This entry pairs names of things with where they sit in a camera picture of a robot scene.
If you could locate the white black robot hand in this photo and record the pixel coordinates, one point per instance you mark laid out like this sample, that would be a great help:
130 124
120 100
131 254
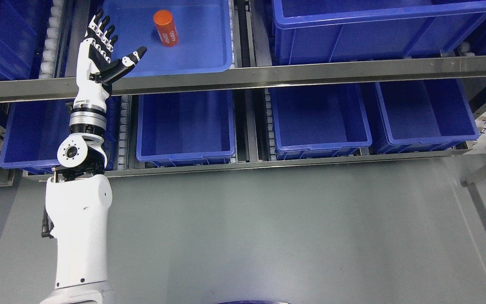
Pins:
97 70

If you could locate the orange cylindrical capacitor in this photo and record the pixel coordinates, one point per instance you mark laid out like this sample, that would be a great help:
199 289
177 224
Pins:
166 28

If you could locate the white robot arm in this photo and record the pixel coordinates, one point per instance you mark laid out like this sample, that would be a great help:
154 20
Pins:
78 197

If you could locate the white roller track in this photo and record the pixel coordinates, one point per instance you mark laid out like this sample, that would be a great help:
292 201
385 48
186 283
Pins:
47 69

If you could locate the blue bin lower left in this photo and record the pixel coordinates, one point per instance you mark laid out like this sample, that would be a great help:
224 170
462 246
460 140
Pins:
35 130

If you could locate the shallow blue tray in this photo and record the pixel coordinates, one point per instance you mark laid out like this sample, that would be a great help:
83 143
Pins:
204 29

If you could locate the blue bin upper left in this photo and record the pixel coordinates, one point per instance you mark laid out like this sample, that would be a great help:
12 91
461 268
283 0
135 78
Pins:
21 24

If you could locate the blue bin lower middle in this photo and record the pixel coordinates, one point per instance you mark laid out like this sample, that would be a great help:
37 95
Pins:
186 128

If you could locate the large blue bin upper right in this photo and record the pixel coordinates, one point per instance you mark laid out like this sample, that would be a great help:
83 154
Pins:
331 31

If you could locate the blue bin lower centre right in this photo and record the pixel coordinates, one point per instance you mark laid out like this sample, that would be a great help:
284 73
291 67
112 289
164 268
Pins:
319 121

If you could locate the blue bin lower far right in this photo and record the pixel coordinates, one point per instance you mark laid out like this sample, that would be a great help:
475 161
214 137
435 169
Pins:
418 116

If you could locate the steel shelf rail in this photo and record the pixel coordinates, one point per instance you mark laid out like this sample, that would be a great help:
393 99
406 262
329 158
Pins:
259 77

